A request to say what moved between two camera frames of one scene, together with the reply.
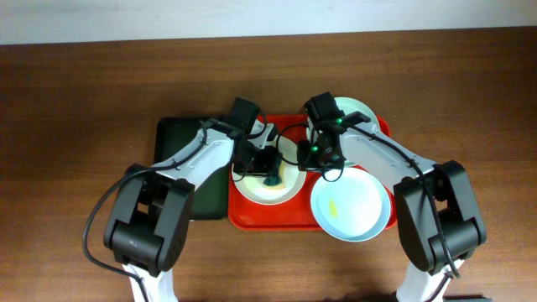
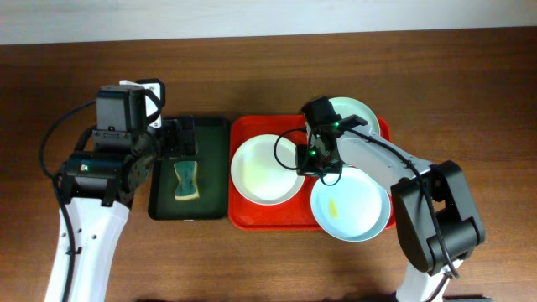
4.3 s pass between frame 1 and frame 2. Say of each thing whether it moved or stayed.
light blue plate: stayed
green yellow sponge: moved
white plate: stayed
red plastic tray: stayed
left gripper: moved
